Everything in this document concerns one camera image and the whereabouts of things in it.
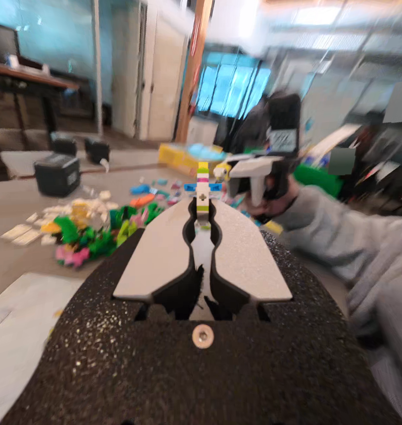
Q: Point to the wooden table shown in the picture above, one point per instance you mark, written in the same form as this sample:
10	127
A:
28	76

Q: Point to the white door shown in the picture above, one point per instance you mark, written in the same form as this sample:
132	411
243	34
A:
161	83

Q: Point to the grey desk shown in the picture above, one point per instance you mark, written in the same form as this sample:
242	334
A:
21	259

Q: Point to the yellow brick fish head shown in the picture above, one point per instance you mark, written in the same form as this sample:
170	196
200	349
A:
222	172

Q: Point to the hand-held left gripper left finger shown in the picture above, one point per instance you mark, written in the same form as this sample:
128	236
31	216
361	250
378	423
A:
154	259

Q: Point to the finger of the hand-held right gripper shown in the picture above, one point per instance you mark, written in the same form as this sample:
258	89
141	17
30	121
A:
244	179
260	161

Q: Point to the striped brick fish body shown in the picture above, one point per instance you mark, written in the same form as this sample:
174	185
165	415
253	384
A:
202	206

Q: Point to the black charger box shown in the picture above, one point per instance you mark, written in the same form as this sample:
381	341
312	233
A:
56	176
96	151
64	146

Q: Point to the orange brick separator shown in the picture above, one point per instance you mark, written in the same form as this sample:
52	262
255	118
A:
143	201

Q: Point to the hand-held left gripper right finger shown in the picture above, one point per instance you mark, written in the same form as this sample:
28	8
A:
247	259

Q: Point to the wooden post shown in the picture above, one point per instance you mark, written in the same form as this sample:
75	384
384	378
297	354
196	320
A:
194	83

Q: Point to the yellow brick set box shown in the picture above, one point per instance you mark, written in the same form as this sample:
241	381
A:
174	156

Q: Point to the pile of white bricks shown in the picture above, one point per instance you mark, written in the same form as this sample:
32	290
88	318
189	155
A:
21	232

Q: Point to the person's grey fleece jacket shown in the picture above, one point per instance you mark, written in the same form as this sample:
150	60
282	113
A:
387	348

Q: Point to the person's right hand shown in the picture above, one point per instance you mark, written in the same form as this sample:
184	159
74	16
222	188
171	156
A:
277	209

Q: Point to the green bin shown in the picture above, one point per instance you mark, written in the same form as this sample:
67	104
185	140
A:
314	179

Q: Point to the dark monitor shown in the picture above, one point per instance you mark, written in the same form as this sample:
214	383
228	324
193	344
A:
3	43

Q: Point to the scatter of blue pink bricks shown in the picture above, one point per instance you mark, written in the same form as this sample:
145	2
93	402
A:
139	189

